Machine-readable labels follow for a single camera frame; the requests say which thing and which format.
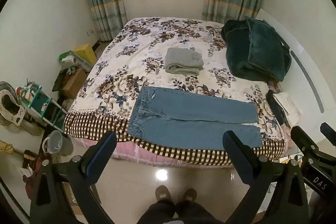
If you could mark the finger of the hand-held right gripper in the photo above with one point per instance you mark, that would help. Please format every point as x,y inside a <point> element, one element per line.
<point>302,138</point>
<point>329,132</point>

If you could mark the green plastic bag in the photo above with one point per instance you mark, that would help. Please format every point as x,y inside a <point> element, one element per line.
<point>65,57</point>

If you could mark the teal storage cart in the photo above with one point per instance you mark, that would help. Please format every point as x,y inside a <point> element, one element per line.
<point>42,106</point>

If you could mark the person's dark trousers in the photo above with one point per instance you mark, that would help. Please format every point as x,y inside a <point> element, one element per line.
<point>168,213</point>

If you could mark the person's right shoe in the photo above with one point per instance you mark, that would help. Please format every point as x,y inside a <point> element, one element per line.
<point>189,197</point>

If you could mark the blue jeans pants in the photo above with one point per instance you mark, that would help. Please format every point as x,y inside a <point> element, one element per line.
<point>183,119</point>

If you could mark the yellow box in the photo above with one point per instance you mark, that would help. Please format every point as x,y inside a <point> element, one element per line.
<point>85,53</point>

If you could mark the bed with floral sheet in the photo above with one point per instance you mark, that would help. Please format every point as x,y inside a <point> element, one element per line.
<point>147,56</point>

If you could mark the grey plastic bucket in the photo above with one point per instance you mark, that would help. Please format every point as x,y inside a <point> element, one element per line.
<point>59,142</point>

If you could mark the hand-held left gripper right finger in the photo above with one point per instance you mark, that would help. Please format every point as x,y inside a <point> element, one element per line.
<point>235,158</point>

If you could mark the black cloth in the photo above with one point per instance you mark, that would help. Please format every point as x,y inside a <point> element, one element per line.
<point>274,106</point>

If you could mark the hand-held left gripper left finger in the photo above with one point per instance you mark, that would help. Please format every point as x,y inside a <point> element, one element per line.
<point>101,155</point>

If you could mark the red plaid cloth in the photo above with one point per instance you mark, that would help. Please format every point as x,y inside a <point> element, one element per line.
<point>31,161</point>

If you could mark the dark green plush blanket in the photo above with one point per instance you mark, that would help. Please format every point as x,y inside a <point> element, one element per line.
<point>257,50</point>

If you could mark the grey pipe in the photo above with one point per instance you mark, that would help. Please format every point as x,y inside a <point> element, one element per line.
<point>84,64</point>

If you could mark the white bed headboard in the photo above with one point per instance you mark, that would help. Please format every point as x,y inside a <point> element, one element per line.
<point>309,74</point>

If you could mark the grey folded pants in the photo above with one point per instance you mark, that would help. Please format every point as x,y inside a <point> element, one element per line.
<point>183,61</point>

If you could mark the brown cardboard box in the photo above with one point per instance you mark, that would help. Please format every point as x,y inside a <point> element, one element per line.
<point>74,82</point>

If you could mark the white wall socket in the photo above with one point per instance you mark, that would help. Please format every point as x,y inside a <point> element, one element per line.
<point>90,32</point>

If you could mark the standing fan with cover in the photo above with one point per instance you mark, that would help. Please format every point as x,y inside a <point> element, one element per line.
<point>10,108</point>

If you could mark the black keyboard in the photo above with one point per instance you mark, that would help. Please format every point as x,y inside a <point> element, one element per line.
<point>59,81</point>

